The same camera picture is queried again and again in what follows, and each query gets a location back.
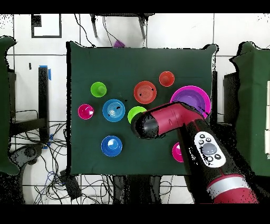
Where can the dark blue bowl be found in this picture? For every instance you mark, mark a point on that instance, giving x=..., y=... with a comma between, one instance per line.
x=111, y=150

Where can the dark green tablecloth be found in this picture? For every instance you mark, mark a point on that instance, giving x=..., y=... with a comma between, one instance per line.
x=126, y=63

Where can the green cloth covered table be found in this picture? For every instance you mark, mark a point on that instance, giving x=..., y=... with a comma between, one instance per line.
x=253, y=95
x=4, y=105

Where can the orange cup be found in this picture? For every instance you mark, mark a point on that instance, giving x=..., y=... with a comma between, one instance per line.
x=166, y=79

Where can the black power brick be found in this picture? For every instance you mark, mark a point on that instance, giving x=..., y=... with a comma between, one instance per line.
x=70, y=186

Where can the black camera tripod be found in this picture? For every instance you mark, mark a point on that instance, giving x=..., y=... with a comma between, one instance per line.
x=94, y=27

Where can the pinkish red cup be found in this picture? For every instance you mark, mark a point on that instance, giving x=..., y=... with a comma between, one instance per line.
x=84, y=113

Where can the green bowl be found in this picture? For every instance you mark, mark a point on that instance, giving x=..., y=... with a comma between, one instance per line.
x=135, y=112

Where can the small purple object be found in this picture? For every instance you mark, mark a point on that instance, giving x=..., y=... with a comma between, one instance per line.
x=118, y=44

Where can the large pink bowl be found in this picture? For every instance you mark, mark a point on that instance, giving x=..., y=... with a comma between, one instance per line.
x=190, y=87

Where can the light blue bowl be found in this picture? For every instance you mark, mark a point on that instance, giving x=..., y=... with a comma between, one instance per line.
x=111, y=104

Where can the black metal stand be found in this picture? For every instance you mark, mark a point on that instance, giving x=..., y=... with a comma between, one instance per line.
x=43, y=95
x=230, y=95

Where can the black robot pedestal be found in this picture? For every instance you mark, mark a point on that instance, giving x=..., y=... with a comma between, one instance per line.
x=137, y=190

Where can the small pinkish red bowl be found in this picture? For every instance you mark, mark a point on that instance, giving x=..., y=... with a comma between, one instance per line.
x=176, y=152

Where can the purple bowl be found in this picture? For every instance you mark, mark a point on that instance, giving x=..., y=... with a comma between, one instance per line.
x=189, y=99

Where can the orange bowl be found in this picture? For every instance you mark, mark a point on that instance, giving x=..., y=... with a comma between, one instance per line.
x=145, y=98

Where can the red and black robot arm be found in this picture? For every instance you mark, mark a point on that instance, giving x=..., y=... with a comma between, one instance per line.
x=173, y=118

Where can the dark grey pedestal leg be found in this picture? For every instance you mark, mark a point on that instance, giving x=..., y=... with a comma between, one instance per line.
x=29, y=152

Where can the green cup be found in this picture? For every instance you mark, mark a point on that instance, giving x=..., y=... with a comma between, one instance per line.
x=96, y=87

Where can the black square frame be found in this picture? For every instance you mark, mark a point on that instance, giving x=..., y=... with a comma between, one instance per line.
x=46, y=37

